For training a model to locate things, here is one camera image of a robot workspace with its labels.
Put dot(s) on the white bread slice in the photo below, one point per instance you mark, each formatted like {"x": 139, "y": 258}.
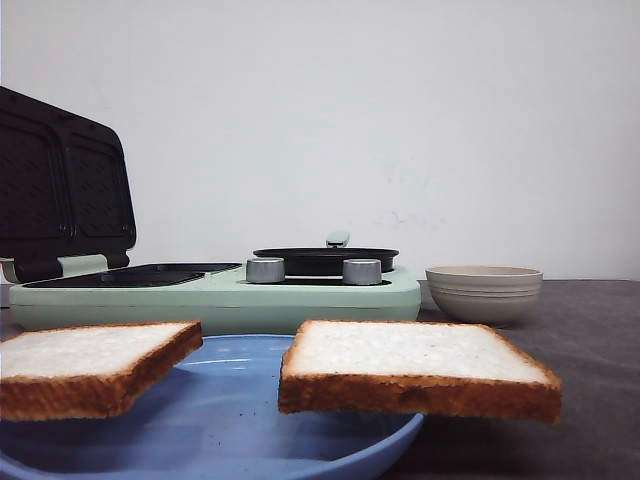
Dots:
{"x": 89, "y": 371}
{"x": 414, "y": 367}

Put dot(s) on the silver control knob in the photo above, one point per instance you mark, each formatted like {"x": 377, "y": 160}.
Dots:
{"x": 362, "y": 272}
{"x": 265, "y": 270}

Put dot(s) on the beige ribbed bowl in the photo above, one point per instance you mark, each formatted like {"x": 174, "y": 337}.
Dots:
{"x": 491, "y": 295}

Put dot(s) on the blue round plate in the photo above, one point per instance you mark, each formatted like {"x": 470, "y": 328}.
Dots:
{"x": 214, "y": 416}

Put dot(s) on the right silver control knob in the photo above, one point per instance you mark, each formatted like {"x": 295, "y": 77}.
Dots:
{"x": 362, "y": 272}

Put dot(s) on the left silver control knob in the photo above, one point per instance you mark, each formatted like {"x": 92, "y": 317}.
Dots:
{"x": 265, "y": 270}

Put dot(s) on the black frying pan green handle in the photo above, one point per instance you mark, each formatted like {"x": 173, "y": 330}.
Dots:
{"x": 327, "y": 260}

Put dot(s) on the mint green breakfast maker base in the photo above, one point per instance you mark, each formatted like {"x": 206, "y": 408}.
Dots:
{"x": 216, "y": 293}

